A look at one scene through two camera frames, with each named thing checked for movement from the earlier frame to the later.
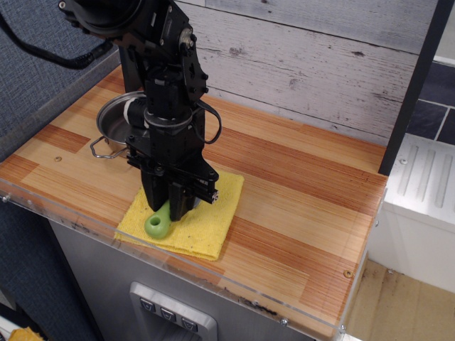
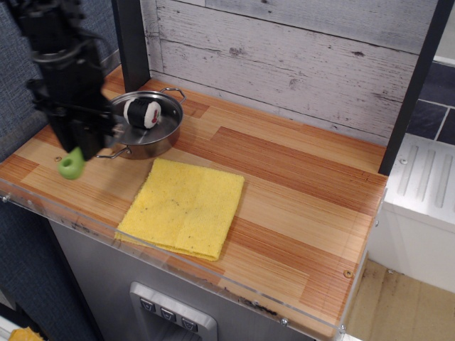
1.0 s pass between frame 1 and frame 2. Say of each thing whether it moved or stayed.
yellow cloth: stayed
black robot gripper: moved
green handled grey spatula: moved
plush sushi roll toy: stayed
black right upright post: stayed
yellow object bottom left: stayed
